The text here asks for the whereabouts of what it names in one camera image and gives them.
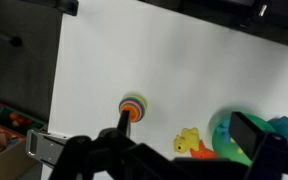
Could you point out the rainbow striped stacking toy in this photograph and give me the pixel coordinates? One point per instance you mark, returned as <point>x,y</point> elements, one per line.
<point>133,107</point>

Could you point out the green plastic bowl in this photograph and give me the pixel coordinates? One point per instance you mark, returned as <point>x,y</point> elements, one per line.
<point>224,148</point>

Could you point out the brown cardboard box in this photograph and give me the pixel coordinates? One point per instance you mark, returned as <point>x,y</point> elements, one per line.
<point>7,166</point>

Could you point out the toy shelf with coloured bins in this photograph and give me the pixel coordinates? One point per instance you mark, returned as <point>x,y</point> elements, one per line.
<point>4,131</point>

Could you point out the grey metal mounting plate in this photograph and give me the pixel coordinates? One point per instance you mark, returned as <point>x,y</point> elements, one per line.
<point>44,146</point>

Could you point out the black tripod pole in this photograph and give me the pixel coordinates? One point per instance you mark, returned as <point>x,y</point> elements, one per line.
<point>4,36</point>

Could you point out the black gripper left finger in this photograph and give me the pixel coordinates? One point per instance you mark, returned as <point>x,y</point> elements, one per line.
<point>124,121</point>

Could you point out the blue rubber toy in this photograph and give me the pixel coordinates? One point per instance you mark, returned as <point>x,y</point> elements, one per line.
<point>223,128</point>

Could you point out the teal rubber toy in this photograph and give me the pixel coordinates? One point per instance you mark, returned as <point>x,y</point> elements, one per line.
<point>285,128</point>

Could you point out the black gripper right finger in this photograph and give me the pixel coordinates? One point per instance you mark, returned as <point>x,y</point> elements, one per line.
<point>245,133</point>

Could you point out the black equipment platform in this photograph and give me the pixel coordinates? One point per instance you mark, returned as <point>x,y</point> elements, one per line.
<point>224,13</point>

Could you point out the yellow spiky rubber toy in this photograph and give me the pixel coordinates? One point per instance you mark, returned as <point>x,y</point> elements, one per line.
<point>239,150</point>

